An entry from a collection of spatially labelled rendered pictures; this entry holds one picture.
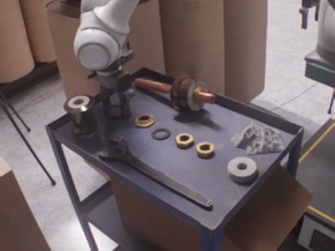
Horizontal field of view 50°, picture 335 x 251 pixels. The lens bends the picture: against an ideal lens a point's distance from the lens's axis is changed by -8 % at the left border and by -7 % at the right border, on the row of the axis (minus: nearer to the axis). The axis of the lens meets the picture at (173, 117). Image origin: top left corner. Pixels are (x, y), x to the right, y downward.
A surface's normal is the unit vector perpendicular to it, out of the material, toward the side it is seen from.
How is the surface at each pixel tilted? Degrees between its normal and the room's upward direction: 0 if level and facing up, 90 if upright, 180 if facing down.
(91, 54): 97
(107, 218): 0
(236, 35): 90
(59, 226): 0
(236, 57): 90
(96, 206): 0
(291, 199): 26
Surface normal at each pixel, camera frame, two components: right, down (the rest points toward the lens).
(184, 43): 0.15, 0.56
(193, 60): 0.44, 0.50
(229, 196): -0.07, -0.81
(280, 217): 0.26, -0.58
